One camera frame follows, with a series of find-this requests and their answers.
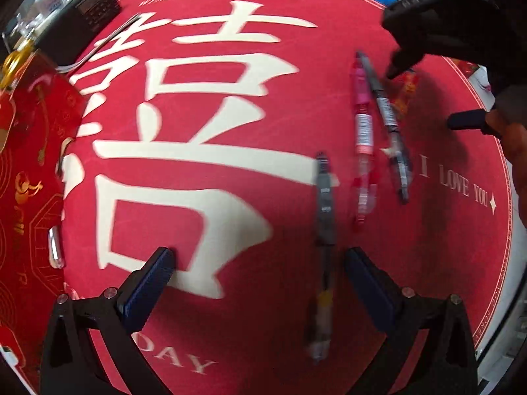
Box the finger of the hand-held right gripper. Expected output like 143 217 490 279
447 109 502 137
386 51 421 81

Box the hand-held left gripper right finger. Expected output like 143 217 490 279
345 248 480 395

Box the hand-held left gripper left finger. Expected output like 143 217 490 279
39 247 177 395

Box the black clear pen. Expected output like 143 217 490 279
356 50 413 205

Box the pink clear pen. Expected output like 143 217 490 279
349 61 378 233

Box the grey pen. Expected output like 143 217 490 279
304 152 339 365

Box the person's right hand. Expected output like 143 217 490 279
485 109 527 169

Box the red candy wrapper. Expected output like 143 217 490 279
391 70 421 118

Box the round red printed mat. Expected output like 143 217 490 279
58 0 513 395

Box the red gift box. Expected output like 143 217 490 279
0 47 89 395

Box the black keypad device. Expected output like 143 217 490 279
35 0 122 64

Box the white cable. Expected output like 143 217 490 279
51 13 143 74

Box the gold ring handle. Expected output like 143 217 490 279
0 41 36 91

